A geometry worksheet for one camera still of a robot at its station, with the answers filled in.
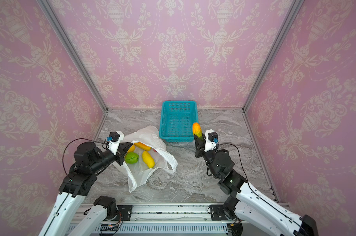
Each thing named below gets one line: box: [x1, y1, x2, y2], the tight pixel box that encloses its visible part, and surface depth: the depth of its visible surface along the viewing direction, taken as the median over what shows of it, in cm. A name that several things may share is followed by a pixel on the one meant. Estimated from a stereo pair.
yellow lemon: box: [142, 150, 155, 169], surface depth 91 cm
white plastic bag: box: [121, 125, 178, 193], surface depth 79 cm
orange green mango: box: [192, 122, 204, 141], surface depth 67 cm
